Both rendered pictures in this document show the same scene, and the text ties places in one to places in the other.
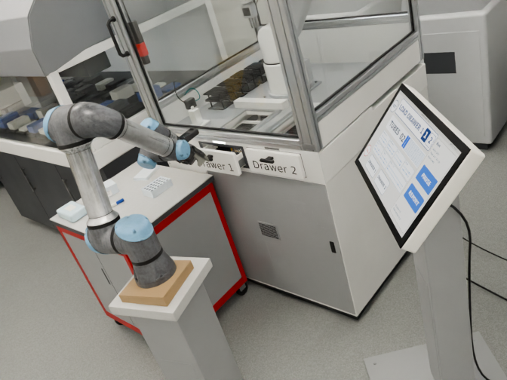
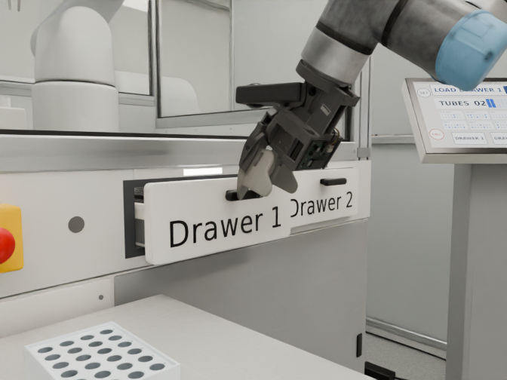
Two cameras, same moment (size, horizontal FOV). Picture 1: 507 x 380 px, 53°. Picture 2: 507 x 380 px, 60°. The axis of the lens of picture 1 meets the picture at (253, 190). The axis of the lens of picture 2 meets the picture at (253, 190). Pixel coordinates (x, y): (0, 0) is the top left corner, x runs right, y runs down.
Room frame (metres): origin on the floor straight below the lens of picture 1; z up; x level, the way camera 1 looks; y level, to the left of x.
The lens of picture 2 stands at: (2.14, 0.81, 0.97)
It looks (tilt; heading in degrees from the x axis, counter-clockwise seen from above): 5 degrees down; 265
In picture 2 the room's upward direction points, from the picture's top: straight up
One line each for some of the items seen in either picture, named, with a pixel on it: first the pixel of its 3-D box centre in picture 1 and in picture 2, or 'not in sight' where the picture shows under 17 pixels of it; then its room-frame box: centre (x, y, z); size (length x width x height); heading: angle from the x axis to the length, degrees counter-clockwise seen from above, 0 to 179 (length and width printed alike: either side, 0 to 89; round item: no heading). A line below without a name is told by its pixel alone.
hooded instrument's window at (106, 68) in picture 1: (70, 73); not in sight; (3.67, 0.96, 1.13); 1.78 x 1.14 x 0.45; 41
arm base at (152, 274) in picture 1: (151, 263); not in sight; (1.52, 0.42, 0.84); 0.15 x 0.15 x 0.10
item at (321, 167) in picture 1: (290, 109); (93, 189); (2.44, -0.30, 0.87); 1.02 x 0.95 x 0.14; 41
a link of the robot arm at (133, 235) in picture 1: (136, 236); not in sight; (1.53, 0.43, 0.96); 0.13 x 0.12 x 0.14; 57
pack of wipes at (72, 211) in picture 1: (72, 211); not in sight; (2.26, 0.87, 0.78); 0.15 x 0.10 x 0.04; 38
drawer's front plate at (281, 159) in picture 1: (274, 163); (319, 195); (1.92, -0.12, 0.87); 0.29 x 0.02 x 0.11; 41
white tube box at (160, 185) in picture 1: (157, 187); (99, 375); (2.24, 0.44, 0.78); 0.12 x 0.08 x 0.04; 128
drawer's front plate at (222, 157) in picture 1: (214, 160); (228, 213); (2.12, 0.13, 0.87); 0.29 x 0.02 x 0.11; 41
